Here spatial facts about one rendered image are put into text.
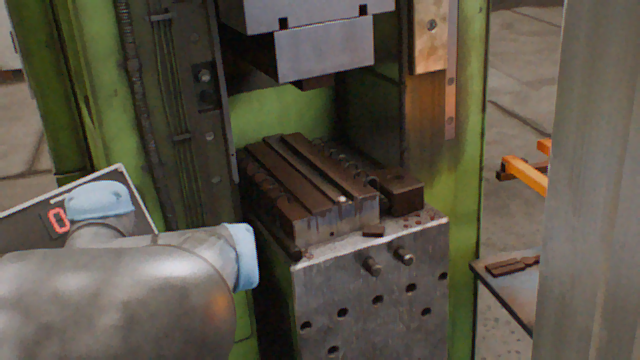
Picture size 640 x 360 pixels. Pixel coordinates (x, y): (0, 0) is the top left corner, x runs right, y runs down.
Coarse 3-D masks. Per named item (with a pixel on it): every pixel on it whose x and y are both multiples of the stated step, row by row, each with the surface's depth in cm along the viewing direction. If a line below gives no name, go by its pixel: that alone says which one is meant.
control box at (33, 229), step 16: (96, 176) 103; (112, 176) 105; (128, 176) 107; (64, 192) 99; (16, 208) 94; (32, 208) 96; (48, 208) 97; (64, 208) 98; (144, 208) 107; (0, 224) 92; (16, 224) 94; (32, 224) 95; (48, 224) 96; (64, 224) 98; (144, 224) 106; (0, 240) 92; (16, 240) 93; (32, 240) 94; (48, 240) 96; (64, 240) 97
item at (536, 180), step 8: (504, 160) 142; (512, 160) 141; (520, 160) 140; (512, 168) 139; (520, 168) 137; (528, 168) 136; (520, 176) 137; (528, 176) 134; (536, 176) 133; (544, 176) 132; (528, 184) 134; (536, 184) 131; (544, 184) 129; (544, 192) 129
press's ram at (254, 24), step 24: (216, 0) 122; (240, 0) 109; (264, 0) 109; (288, 0) 111; (312, 0) 113; (336, 0) 115; (360, 0) 117; (384, 0) 119; (240, 24) 112; (264, 24) 111; (288, 24) 113; (312, 24) 115
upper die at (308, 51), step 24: (336, 24) 117; (360, 24) 119; (240, 48) 132; (264, 48) 119; (288, 48) 115; (312, 48) 117; (336, 48) 119; (360, 48) 121; (264, 72) 122; (288, 72) 116; (312, 72) 118
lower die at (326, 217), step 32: (256, 160) 158; (288, 160) 152; (320, 160) 152; (256, 192) 149; (288, 192) 141; (320, 192) 138; (352, 192) 135; (288, 224) 132; (320, 224) 132; (352, 224) 136
